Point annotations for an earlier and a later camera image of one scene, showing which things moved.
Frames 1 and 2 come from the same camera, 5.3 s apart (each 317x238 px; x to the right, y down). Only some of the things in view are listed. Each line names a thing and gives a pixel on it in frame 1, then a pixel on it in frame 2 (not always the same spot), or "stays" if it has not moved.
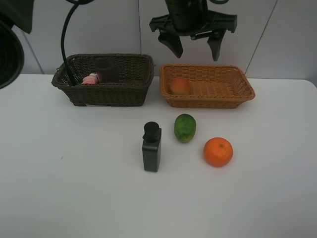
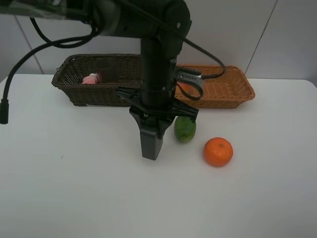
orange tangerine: x=218 y=151 stays
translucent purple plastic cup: x=107 y=70 stays
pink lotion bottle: x=92 y=79 stays
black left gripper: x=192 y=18 -> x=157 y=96
